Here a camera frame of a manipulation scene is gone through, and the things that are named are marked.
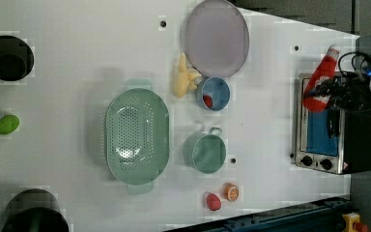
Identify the red toy in bowl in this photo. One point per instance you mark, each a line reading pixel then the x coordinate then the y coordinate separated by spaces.
pixel 208 101

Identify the yellow plush toy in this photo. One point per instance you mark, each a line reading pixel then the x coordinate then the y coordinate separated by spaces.
pixel 185 78

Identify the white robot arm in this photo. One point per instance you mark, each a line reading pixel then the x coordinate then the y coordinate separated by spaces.
pixel 352 75

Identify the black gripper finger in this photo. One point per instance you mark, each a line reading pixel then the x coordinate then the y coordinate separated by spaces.
pixel 316 93
pixel 333 122

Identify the red strawberry toy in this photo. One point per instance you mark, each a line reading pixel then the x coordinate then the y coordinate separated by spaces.
pixel 213 202

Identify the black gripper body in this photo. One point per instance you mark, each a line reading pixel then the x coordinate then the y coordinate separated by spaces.
pixel 350 94

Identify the blue bowl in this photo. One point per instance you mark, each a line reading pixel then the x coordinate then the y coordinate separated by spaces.
pixel 215 87

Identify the red plush ketchup bottle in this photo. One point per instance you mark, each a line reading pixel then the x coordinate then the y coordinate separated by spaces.
pixel 320 78

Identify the green metal pot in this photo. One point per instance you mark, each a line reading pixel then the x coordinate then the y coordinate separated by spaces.
pixel 205 151

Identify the green bottle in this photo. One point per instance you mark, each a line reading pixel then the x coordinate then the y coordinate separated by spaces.
pixel 8 124

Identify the black toaster oven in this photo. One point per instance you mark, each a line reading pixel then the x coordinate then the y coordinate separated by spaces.
pixel 347 153

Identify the yellow red stop button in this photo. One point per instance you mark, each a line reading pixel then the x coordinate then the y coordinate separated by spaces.
pixel 353 223

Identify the dark blue table frame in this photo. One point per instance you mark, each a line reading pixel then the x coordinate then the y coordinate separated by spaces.
pixel 317 216

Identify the purple oval plate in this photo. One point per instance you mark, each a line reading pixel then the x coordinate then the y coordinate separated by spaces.
pixel 216 38

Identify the orange slice toy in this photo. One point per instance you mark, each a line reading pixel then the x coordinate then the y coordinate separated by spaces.
pixel 231 192

